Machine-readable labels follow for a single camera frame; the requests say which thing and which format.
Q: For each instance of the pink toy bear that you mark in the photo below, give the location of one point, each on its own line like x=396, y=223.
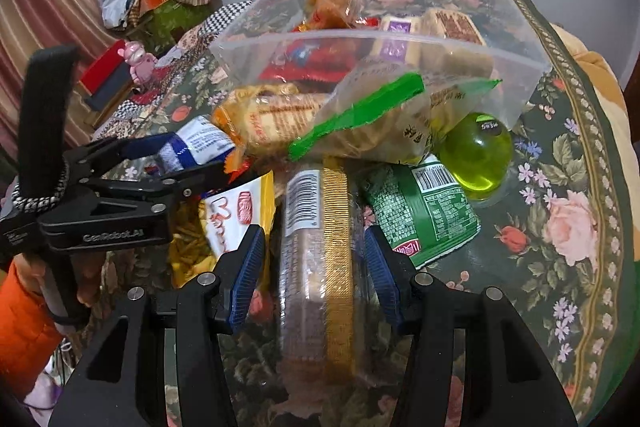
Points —
x=140, y=62

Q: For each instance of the blue white snack packet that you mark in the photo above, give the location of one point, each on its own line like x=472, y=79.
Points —
x=200, y=142

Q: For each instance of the yellow snack packet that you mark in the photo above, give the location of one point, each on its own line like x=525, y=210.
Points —
x=225, y=207

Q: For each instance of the brown print cracker packet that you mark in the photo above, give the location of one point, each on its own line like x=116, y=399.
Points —
x=455, y=26

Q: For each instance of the person's left forearm orange sleeve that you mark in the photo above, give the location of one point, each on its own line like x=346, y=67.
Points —
x=25, y=332

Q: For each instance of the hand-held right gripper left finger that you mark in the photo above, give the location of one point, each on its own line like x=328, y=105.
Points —
x=246, y=269

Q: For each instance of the translucent green round bottle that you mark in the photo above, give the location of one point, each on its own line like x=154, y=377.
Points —
x=480, y=157

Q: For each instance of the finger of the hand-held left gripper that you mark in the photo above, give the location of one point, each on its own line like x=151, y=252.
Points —
x=145, y=147
x=190, y=181

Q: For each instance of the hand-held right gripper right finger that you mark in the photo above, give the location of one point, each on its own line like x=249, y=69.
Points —
x=382, y=279

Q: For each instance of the clear biscuit packet gold strip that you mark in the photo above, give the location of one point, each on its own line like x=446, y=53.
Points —
x=310, y=267

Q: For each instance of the orange candy packet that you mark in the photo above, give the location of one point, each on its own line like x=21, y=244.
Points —
x=330, y=2

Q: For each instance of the green snack packet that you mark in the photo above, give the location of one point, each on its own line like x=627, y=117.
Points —
x=425, y=212

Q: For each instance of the cracker packet green strip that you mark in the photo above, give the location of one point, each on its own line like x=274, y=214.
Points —
x=370, y=127

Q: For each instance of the purple label biscuit packet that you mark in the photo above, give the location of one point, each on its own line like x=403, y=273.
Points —
x=400, y=34

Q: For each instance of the black white checkered cloth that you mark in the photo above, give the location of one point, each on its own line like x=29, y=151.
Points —
x=220, y=19

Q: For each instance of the red box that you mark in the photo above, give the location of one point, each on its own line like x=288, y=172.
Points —
x=102, y=74

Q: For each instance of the floral green tablecloth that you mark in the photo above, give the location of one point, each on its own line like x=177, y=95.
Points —
x=550, y=232

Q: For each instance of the clear plastic zip bag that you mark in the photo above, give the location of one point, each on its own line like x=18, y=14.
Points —
x=450, y=77

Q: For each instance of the red snack packet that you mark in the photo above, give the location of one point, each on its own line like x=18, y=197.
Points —
x=320, y=57

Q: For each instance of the orange biscuit packet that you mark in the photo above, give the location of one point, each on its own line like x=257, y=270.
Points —
x=270, y=117

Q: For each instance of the tan cushion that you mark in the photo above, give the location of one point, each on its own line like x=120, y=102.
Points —
x=595, y=67

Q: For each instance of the person's left hand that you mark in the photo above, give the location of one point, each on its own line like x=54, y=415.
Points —
x=90, y=277

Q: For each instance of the striped curtain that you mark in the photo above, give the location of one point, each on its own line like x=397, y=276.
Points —
x=45, y=7

